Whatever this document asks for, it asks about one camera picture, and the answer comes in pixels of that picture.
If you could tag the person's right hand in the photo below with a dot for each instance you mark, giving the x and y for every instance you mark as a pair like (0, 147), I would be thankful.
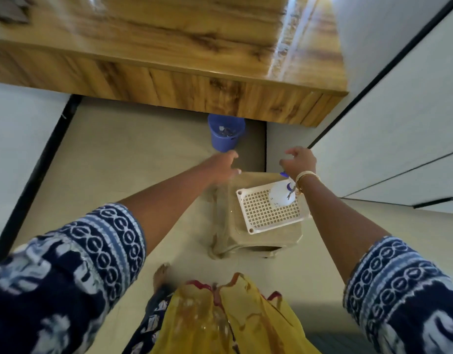
(300, 162)

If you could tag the person's left hand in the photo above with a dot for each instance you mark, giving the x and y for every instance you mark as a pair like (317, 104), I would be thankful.
(223, 165)

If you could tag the white spray bottle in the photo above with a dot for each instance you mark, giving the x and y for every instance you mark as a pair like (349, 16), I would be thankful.
(281, 193)

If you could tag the person's left foot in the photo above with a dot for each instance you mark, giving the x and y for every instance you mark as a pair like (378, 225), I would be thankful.
(160, 276)

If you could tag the gold bangles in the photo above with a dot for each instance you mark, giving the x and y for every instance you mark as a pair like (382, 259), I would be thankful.
(305, 177)

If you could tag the blue plastic bucket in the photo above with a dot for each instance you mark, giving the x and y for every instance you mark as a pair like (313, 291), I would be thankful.
(224, 134)

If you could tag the white plastic grid tray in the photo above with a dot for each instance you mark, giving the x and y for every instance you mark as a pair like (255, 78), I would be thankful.
(267, 213)

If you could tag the yellow dress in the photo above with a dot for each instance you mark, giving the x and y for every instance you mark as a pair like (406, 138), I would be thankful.
(226, 320)

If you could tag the navy patterned right sleeve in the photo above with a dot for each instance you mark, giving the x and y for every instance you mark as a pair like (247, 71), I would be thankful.
(407, 291)

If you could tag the navy patterned sleeve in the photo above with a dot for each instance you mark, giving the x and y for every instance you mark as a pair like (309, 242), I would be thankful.
(57, 283)
(407, 291)

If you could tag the navy patterned left sleeve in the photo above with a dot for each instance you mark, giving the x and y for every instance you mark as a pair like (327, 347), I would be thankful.
(57, 283)

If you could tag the black door frame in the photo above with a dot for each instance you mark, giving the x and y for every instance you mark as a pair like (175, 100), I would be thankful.
(388, 66)

